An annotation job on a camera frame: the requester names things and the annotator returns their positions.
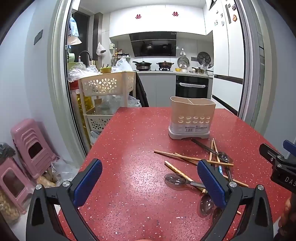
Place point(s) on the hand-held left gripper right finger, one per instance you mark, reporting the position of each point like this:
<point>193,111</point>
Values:
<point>211,185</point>

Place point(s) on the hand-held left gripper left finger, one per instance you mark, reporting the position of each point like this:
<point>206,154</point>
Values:
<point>89,183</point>

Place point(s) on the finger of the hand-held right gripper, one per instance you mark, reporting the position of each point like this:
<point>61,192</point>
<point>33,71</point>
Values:
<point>268,154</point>
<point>290,146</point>

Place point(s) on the patterned wooden chopstick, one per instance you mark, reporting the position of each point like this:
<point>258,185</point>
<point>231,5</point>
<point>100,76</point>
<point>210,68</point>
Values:
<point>178,172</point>

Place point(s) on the beige utensil holder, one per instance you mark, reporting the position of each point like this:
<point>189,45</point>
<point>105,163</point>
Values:
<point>192,111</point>

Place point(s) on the person's right hand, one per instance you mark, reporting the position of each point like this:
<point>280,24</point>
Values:
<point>288,206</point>

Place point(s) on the clear bag with food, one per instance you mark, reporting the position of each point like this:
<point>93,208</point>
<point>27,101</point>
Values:
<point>49,179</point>

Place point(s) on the yellow cooking oil bottle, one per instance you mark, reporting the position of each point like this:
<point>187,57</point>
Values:
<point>86,103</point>

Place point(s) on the clear bags in rack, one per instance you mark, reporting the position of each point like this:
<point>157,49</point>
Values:
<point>108,105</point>

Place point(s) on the bag of yellowish food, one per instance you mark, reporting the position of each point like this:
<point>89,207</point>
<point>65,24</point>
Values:
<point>8,208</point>

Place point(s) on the black bag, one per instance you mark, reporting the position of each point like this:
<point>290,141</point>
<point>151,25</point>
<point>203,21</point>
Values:
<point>7,151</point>

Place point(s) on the black built-in oven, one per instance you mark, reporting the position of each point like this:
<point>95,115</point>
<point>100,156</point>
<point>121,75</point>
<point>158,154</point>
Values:
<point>192,91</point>

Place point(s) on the beige flower-pattern storage rack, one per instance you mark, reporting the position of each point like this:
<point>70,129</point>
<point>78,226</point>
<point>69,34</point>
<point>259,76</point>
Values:
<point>104,84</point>

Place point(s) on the dark hanging jacket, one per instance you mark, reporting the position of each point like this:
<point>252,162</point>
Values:
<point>142,90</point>

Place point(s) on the small steel saucepan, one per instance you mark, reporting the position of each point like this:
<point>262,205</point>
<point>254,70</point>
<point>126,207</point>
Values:
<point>197,70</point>

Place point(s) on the crumpled clear plastic bag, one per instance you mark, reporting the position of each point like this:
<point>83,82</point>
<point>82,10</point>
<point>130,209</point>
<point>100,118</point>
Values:
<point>78,73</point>

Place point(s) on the white refrigerator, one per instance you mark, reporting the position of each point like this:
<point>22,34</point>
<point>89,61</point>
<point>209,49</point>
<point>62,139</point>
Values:
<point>227,51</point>

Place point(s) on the yellow-green utensil cup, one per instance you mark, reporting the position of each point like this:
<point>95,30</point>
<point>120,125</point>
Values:
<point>106,70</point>

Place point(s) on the round dark divided pan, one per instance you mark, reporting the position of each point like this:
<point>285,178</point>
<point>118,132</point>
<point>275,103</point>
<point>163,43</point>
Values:
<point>204,57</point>

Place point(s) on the white plastic bag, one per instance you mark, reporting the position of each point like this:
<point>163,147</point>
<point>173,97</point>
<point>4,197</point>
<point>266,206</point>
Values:
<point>122,66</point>

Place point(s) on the round steel steamer rack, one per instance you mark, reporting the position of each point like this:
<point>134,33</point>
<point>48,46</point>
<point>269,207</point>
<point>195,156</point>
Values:
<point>183,62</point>

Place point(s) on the green plastic container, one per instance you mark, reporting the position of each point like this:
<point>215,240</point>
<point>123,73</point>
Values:
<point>71,58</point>

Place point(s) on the dark cooking pot with lid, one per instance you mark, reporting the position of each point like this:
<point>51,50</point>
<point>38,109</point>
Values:
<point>165,63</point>

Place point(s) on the black wok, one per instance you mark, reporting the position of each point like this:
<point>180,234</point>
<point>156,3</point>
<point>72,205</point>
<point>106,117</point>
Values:
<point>142,63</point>

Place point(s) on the black kitchen faucet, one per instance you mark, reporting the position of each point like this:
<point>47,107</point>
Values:
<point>86,52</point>

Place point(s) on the hanging plastic bag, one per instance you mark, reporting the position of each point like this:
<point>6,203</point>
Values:
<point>100,49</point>

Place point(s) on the group of fridge magnets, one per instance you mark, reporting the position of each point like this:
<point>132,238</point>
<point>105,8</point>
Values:
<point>222,16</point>

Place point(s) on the black range hood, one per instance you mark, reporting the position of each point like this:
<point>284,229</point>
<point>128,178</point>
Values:
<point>152,46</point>

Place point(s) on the blue white hanging bag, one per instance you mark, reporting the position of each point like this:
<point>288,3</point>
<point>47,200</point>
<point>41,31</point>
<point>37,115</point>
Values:
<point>73,26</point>

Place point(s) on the grey sliding door frame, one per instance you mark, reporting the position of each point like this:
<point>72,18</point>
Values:
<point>56,69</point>

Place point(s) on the grey wall switch panel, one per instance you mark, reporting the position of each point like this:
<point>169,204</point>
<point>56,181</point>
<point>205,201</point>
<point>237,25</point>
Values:
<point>38,37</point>

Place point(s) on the white wall cabinets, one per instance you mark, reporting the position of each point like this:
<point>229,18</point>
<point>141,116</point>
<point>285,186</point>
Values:
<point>157,23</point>

